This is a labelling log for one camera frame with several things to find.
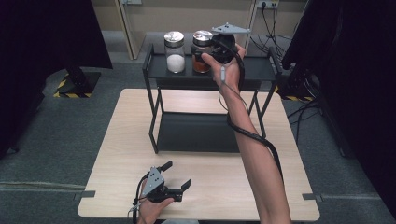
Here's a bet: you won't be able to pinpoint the black metal shelf rack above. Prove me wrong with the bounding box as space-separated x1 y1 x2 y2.
142 42 283 155

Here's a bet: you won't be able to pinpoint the thin grey cable with plug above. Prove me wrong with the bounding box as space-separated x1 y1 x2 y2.
218 64 250 114

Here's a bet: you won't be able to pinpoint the glass jar with white powder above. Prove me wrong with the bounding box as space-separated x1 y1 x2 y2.
163 30 187 75

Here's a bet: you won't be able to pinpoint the person's right hand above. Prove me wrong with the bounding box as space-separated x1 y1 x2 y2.
201 43 248 95

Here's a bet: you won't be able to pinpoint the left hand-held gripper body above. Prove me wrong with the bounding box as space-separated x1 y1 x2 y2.
140 166 185 204

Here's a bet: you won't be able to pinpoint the person's left hand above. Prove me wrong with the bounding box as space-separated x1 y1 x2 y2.
137 198 176 224

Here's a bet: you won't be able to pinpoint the stand base with striped tape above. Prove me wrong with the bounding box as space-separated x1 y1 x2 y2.
52 65 103 99
274 73 316 103

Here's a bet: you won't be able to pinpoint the person's grey clothing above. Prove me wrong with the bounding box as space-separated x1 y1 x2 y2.
162 218 200 224

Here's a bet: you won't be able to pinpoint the black cable bundle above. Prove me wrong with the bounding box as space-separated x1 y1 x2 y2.
128 172 151 224

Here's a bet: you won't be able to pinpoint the glass jar with red powder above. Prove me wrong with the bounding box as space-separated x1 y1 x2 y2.
190 29 216 75

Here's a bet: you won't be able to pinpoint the black curtain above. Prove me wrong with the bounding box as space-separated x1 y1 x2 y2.
281 0 396 218
0 0 114 160

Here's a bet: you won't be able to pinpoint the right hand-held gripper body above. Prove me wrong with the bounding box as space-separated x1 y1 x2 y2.
210 21 252 65

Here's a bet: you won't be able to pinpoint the black floor cables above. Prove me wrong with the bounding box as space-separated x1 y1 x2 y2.
248 4 302 59
286 99 323 146

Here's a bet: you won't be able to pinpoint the thick black cable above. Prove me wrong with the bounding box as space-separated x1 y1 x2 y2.
214 38 285 185

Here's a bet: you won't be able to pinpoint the white wall socket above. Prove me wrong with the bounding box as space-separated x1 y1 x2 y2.
256 0 280 9

